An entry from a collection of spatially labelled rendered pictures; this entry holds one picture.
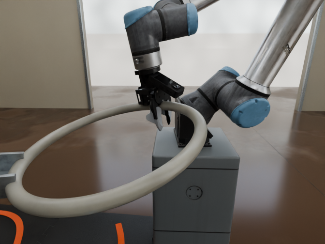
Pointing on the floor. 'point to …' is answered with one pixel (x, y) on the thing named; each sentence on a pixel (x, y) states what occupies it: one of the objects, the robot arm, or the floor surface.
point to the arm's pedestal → (195, 192)
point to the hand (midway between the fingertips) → (166, 124)
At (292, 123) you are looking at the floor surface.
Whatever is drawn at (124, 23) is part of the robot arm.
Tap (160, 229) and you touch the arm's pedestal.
